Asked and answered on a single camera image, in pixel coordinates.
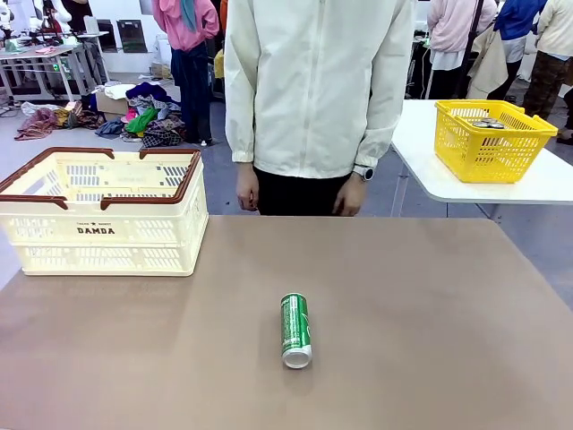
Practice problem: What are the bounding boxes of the person in camouflage trousers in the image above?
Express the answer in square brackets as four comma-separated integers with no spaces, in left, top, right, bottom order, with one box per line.
[521,0,573,123]

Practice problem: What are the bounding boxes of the person in pink hoodie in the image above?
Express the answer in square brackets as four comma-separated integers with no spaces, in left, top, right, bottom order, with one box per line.
[150,0,221,147]

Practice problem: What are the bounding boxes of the cream shopping basket brown handles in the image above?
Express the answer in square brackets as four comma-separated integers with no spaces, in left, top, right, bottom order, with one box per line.
[0,146,210,278]

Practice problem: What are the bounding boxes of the beige coat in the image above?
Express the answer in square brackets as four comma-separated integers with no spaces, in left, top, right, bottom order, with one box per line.
[466,25,510,100]

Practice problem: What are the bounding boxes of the colourful clothes pile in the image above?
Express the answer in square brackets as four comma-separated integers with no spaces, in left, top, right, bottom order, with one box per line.
[89,80,187,149]

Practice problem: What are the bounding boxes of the black wall panel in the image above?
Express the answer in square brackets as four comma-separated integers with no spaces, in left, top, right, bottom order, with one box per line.
[96,18,119,54]
[116,19,150,54]

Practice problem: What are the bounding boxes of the green cider can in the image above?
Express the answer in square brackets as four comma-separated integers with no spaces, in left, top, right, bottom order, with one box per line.
[279,292,313,370]

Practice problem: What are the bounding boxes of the white side table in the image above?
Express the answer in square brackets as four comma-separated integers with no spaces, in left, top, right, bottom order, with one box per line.
[389,98,573,220]

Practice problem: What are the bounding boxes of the person's right forearm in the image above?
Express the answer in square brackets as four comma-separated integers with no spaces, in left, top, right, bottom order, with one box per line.
[225,84,257,165]

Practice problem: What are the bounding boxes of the person in pale pink sweater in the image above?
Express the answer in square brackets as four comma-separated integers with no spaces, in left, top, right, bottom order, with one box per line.
[426,0,499,100]

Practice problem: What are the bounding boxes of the person in blue top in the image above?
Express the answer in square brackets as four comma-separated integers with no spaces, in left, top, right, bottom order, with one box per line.
[492,0,551,84]

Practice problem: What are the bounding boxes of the person's right hand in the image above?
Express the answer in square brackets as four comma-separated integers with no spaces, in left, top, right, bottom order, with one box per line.
[235,161,261,212]

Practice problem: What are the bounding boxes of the grey workbench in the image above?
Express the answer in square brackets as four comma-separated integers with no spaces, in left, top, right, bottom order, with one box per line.
[0,30,111,103]

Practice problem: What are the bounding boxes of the person's left forearm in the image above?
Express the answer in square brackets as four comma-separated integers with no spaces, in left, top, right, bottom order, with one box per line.
[353,89,406,170]

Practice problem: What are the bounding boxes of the yellow plastic basket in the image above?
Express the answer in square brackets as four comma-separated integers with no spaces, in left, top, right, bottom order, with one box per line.
[433,99,560,185]

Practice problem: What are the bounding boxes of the patterned clothes pile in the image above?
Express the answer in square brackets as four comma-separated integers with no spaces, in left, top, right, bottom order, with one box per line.
[14,100,107,142]

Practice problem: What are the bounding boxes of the person in cream jacket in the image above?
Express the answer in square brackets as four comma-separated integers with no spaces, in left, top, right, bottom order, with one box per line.
[223,0,416,218]

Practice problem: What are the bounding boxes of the person's left hand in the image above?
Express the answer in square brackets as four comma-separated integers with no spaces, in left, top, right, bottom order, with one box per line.
[331,176,364,218]

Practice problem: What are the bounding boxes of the cardboard box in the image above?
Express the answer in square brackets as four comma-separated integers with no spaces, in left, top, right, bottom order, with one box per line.
[95,88,132,116]

